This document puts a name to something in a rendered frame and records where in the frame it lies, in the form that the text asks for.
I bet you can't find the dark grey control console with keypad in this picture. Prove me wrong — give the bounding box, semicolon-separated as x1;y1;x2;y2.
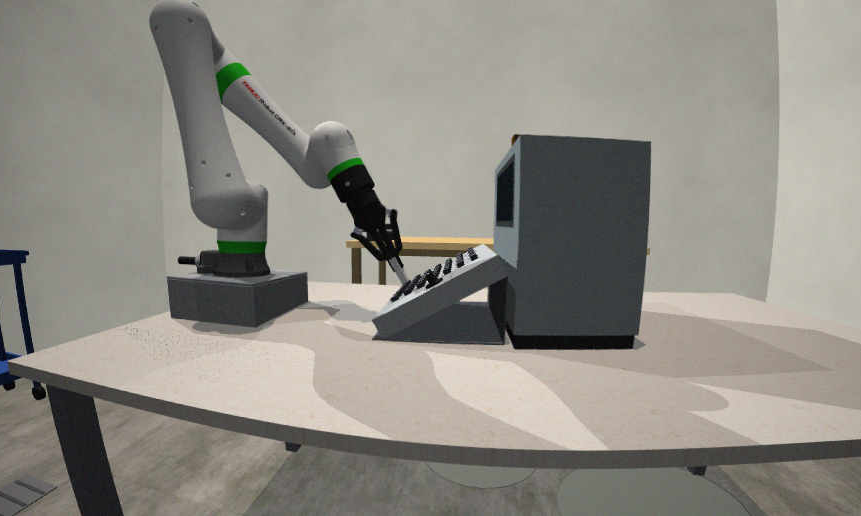
372;134;651;350

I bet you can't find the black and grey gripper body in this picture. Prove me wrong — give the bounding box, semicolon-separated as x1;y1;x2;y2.
346;189;386;233

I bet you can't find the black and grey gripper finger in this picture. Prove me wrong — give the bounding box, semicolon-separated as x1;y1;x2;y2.
350;219;405;285
372;209;410;283

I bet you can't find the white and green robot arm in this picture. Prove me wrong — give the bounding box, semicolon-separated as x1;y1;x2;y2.
149;0;375;278

